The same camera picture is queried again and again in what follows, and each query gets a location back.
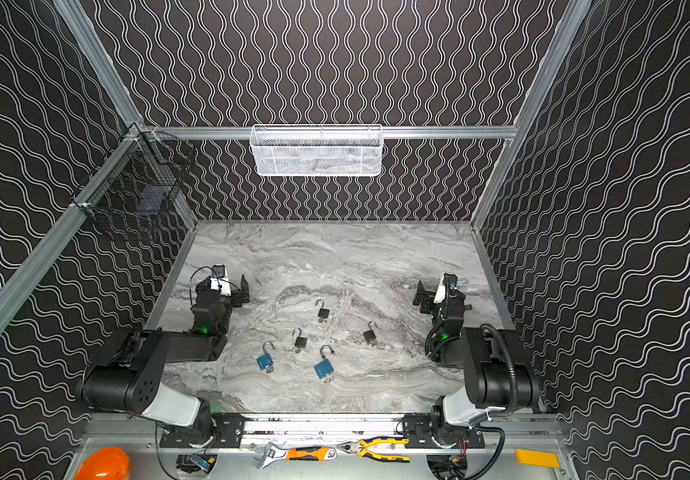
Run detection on blue padlock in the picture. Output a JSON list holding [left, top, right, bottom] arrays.
[[256, 341, 276, 373], [314, 344, 335, 383]]

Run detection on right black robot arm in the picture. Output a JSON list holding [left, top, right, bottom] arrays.
[[412, 274, 540, 448]]

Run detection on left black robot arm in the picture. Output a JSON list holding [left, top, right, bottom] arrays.
[[77, 265, 250, 448]]

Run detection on black padlock right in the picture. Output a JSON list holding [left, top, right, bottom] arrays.
[[363, 321, 378, 346]]

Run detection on black padlock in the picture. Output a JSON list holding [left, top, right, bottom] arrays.
[[315, 299, 330, 322], [292, 328, 308, 353], [363, 321, 378, 346]]

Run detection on black padlock middle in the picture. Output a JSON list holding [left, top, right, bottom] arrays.
[[292, 328, 308, 353]]

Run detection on black padlock top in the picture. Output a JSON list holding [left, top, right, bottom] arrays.
[[315, 299, 330, 322]]

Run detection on yellow tag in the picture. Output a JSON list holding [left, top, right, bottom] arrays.
[[515, 449, 561, 469]]

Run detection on orange hard hat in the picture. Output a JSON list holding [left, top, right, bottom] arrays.
[[73, 447, 131, 480]]

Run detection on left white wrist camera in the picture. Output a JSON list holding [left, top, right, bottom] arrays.
[[208, 265, 231, 296]]

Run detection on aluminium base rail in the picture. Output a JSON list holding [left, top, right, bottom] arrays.
[[158, 411, 490, 451]]

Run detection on black wire basket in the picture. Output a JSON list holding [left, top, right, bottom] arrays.
[[74, 124, 196, 243]]

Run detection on white wire basket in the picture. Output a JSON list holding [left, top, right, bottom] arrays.
[[249, 124, 385, 177]]

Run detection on yellow handled pliers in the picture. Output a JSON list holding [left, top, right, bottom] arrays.
[[336, 437, 410, 463]]

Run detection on adjustable wrench orange handle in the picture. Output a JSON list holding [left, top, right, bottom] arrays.
[[256, 442, 337, 469]]

